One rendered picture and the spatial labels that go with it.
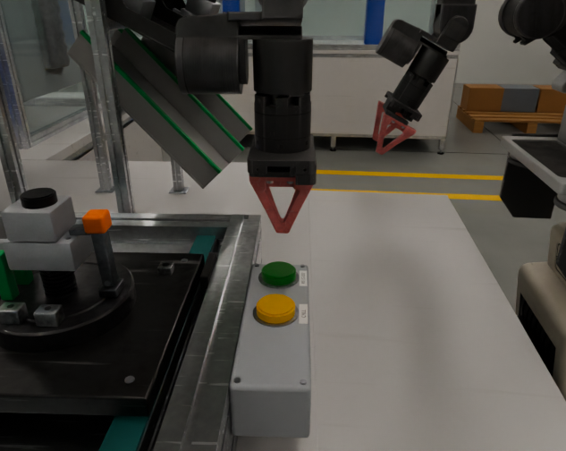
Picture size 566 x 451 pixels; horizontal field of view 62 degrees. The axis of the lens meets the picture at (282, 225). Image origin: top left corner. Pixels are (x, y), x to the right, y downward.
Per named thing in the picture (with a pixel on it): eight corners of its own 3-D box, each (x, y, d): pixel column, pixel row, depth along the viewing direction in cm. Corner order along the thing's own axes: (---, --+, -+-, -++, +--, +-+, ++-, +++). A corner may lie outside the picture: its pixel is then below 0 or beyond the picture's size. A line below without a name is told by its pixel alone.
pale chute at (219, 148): (228, 165, 86) (245, 148, 84) (202, 190, 74) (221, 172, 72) (113, 46, 81) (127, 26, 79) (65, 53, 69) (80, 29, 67)
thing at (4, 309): (29, 315, 43) (25, 301, 43) (21, 325, 42) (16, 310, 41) (8, 314, 44) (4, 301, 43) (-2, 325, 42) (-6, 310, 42)
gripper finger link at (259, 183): (250, 241, 51) (248, 157, 47) (256, 214, 57) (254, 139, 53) (313, 242, 51) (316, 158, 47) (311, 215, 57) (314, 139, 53)
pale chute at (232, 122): (239, 142, 99) (252, 128, 97) (217, 161, 88) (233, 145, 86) (139, 40, 95) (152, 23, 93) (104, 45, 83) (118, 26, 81)
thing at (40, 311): (65, 317, 43) (63, 303, 43) (58, 327, 42) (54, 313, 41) (44, 317, 43) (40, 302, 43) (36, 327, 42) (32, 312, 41)
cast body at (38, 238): (95, 250, 48) (82, 184, 45) (76, 272, 44) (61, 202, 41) (13, 248, 48) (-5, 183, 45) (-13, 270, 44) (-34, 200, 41)
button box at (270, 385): (307, 303, 61) (308, 262, 58) (309, 439, 42) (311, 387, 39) (253, 302, 61) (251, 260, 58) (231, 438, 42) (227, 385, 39)
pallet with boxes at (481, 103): (558, 119, 570) (566, 84, 553) (589, 135, 498) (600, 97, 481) (456, 116, 582) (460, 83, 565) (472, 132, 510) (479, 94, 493)
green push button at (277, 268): (296, 275, 57) (296, 260, 56) (295, 293, 54) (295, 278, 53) (263, 274, 57) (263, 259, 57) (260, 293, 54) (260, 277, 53)
